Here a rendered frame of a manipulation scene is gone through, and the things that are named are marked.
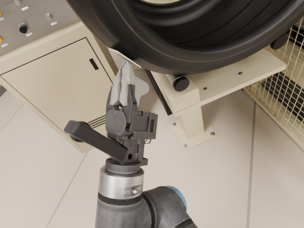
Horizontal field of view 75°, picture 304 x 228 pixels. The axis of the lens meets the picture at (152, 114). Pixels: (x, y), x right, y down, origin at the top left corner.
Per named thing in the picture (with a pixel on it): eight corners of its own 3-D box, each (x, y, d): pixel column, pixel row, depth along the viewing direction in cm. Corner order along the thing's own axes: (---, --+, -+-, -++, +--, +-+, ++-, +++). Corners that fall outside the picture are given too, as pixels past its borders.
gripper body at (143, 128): (136, 108, 47) (131, 160, 47) (103, 105, 41) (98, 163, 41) (159, 111, 41) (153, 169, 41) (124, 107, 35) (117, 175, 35)
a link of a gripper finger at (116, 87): (136, 68, 45) (132, 108, 45) (113, 61, 41) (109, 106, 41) (145, 66, 43) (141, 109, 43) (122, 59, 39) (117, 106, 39)
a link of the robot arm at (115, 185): (90, 185, 41) (114, 205, 34) (92, 162, 41) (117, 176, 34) (126, 179, 47) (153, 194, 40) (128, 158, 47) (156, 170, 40)
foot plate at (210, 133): (169, 124, 158) (169, 122, 156) (201, 110, 157) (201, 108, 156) (183, 151, 140) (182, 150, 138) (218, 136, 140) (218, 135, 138)
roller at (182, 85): (141, 23, 73) (152, 25, 75) (138, 35, 76) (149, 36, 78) (178, 77, 50) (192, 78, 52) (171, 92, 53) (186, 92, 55)
